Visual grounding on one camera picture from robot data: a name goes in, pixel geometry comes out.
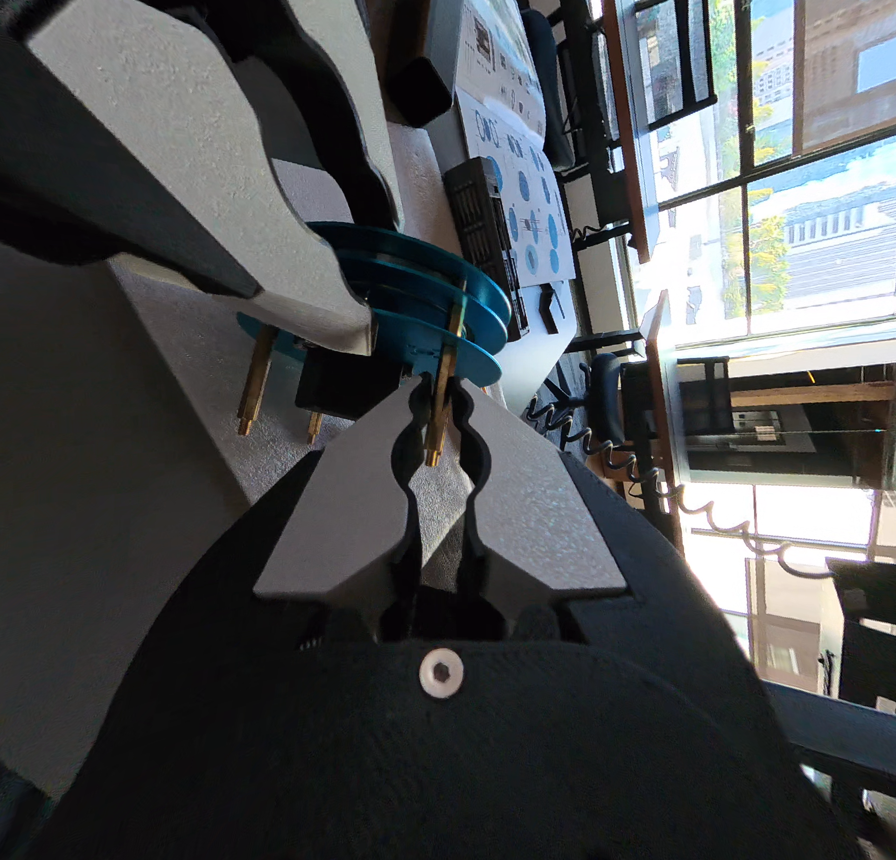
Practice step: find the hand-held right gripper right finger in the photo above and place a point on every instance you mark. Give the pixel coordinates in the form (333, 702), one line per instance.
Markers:
(546, 524)

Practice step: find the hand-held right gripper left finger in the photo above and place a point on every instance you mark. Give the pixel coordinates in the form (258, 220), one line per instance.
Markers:
(336, 524)

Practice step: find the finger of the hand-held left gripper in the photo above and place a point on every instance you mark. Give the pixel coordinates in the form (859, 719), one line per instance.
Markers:
(175, 138)
(329, 19)

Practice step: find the brass standoff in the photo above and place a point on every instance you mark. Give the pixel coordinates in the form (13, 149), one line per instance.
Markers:
(257, 377)
(315, 427)
(439, 412)

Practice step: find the blue round base plate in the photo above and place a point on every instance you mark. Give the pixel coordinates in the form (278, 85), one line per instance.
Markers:
(420, 254)

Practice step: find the dark grey case sleeve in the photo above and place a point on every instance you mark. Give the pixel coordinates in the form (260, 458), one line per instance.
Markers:
(420, 68)

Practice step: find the black servo motor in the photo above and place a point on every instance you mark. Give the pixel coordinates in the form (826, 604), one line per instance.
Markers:
(343, 384)

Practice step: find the black office chair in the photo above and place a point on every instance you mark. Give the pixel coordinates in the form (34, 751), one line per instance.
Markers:
(609, 398)

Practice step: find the printed instruction manual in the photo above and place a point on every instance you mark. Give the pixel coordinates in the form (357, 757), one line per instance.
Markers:
(504, 103)

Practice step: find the white foam sheet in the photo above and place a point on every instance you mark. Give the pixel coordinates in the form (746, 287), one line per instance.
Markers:
(196, 384)

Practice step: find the dark blue office chair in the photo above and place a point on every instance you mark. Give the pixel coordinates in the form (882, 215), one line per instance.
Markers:
(542, 68)

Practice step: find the black screwdriver bit tray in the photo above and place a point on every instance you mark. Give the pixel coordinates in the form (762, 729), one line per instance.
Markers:
(483, 244)

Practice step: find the large window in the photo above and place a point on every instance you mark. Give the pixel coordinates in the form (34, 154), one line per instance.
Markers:
(805, 244)

